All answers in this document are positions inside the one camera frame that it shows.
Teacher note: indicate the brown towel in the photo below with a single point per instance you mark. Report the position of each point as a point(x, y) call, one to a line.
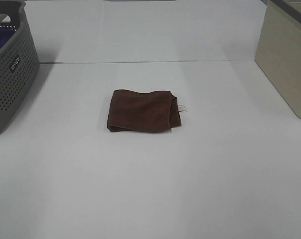
point(152, 112)

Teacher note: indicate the grey perforated laundry basket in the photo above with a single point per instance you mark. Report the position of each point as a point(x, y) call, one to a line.
point(19, 65)

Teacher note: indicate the beige storage box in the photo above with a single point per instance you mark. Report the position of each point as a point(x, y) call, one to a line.
point(279, 50)

